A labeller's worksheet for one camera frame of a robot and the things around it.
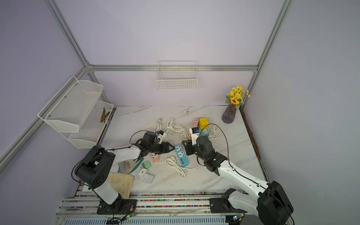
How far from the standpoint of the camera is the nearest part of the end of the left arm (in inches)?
28.3

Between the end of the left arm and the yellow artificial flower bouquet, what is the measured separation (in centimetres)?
51

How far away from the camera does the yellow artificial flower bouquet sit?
0.92m
